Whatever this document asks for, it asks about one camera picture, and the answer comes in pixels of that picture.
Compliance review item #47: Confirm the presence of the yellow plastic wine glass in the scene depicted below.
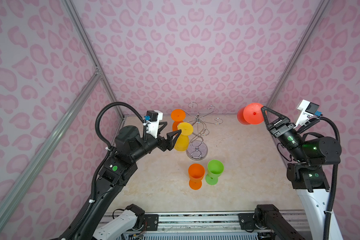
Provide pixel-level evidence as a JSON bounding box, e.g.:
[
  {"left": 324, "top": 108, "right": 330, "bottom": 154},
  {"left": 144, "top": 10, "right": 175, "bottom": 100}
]
[{"left": 174, "top": 123, "right": 194, "bottom": 152}]

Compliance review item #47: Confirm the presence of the orange plastic wine glass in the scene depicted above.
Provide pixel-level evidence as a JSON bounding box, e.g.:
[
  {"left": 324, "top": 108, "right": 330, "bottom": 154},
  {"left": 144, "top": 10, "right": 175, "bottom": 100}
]
[
  {"left": 188, "top": 164, "right": 205, "bottom": 190},
  {"left": 171, "top": 109, "right": 186, "bottom": 131}
]

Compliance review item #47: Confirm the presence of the aluminium diagonal frame bar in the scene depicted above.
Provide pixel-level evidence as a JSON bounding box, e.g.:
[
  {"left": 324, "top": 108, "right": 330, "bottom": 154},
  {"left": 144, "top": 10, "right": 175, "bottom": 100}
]
[{"left": 0, "top": 72, "right": 103, "bottom": 233}]

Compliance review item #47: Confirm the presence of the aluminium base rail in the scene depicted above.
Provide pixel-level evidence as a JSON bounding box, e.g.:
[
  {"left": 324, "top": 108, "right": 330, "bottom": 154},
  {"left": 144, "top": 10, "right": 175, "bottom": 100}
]
[{"left": 98, "top": 209, "right": 304, "bottom": 240}]

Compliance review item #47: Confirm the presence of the green plastic wine glass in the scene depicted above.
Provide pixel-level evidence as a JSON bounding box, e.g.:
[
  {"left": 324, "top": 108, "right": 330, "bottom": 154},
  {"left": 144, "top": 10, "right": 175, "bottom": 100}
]
[{"left": 206, "top": 160, "right": 225, "bottom": 186}]

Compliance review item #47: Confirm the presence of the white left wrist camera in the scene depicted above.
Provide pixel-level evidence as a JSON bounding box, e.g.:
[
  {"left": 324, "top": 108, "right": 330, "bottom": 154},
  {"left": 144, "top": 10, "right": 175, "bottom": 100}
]
[{"left": 144, "top": 110, "right": 163, "bottom": 139}]

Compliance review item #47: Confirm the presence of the red plastic wine glass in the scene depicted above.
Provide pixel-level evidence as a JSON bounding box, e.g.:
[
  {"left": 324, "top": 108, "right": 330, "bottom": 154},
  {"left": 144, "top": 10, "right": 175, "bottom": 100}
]
[{"left": 237, "top": 103, "right": 264, "bottom": 125}]

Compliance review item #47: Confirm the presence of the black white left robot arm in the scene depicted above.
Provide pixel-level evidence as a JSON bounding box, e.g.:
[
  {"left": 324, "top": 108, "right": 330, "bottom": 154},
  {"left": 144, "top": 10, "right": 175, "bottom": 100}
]
[{"left": 59, "top": 126, "right": 181, "bottom": 240}]

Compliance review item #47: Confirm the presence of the aluminium corner frame post left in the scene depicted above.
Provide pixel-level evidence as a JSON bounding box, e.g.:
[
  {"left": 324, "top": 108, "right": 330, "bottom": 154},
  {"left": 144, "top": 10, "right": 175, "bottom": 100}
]
[{"left": 61, "top": 0, "right": 117, "bottom": 102}]

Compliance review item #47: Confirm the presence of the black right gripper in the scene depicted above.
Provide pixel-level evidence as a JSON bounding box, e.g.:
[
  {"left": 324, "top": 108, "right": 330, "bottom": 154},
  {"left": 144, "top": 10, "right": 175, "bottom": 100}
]
[{"left": 260, "top": 108, "right": 309, "bottom": 164}]

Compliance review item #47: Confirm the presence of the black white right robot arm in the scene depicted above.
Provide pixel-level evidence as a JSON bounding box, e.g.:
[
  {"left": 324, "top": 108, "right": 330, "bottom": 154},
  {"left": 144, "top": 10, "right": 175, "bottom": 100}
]
[{"left": 261, "top": 101, "right": 343, "bottom": 240}]

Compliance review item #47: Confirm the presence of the aluminium corner frame post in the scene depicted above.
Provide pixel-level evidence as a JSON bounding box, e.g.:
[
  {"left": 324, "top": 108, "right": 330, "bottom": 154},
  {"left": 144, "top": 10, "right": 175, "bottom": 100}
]
[
  {"left": 266, "top": 0, "right": 333, "bottom": 107},
  {"left": 61, "top": 0, "right": 117, "bottom": 102}
]

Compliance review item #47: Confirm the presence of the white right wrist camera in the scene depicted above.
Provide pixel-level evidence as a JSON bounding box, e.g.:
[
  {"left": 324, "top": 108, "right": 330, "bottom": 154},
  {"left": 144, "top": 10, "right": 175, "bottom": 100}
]
[{"left": 295, "top": 100, "right": 322, "bottom": 127}]

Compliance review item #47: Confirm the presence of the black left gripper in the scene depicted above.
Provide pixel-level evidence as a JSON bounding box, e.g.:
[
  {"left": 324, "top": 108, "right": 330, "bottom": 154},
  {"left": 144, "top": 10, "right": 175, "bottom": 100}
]
[{"left": 131, "top": 128, "right": 181, "bottom": 165}]

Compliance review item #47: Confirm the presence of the aluminium corner frame post right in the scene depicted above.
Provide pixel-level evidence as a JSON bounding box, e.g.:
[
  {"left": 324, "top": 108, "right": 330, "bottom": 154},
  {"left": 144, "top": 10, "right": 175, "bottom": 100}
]
[{"left": 266, "top": 0, "right": 333, "bottom": 107}]

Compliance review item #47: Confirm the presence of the chrome wire wine glass rack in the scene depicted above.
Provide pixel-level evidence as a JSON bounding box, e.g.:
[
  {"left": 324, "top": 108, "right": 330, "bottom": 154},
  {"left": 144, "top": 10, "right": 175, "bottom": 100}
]
[{"left": 185, "top": 102, "right": 223, "bottom": 161}]

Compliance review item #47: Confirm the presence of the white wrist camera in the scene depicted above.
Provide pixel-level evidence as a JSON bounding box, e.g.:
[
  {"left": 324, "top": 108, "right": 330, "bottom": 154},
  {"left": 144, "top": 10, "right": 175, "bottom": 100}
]
[
  {"left": 144, "top": 110, "right": 163, "bottom": 139},
  {"left": 295, "top": 100, "right": 322, "bottom": 127}
]

